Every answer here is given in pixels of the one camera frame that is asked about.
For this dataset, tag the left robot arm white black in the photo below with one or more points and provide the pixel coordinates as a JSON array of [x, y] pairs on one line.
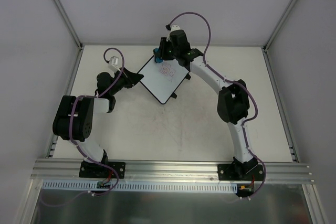
[[74, 117]]

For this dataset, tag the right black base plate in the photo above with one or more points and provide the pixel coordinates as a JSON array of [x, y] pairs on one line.
[[236, 172]]

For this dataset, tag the blue whiteboard eraser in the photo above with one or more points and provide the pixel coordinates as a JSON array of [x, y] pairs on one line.
[[156, 55]]

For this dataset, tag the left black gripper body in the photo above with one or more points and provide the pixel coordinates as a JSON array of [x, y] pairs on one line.
[[126, 77]]

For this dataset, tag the aluminium front rail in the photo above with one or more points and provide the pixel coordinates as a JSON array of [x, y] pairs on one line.
[[170, 171]]

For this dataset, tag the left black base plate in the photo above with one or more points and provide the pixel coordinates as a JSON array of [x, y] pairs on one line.
[[91, 170]]

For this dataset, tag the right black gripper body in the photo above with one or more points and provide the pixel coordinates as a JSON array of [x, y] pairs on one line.
[[163, 49]]

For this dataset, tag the left aluminium frame post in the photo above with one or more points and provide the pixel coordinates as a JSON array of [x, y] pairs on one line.
[[65, 18]]

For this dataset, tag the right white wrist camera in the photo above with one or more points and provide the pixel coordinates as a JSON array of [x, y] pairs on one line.
[[172, 27]]

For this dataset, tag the white slotted cable duct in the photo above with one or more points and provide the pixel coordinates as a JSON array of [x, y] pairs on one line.
[[81, 185]]

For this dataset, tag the aluminium frame post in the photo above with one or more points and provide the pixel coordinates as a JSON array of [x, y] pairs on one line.
[[280, 23], [65, 18]]

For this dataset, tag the white whiteboard black frame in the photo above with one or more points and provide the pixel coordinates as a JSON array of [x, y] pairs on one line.
[[162, 79]]

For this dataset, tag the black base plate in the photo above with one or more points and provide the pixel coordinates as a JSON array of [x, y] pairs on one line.
[[91, 170], [236, 172]]

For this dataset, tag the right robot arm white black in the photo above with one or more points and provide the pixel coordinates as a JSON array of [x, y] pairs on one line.
[[233, 101]]

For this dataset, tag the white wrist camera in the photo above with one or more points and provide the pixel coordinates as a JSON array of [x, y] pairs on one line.
[[116, 64], [172, 27]]

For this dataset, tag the right aluminium frame post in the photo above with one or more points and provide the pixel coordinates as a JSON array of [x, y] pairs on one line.
[[280, 23]]

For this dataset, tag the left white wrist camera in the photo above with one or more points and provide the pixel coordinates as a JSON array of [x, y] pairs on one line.
[[116, 64]]

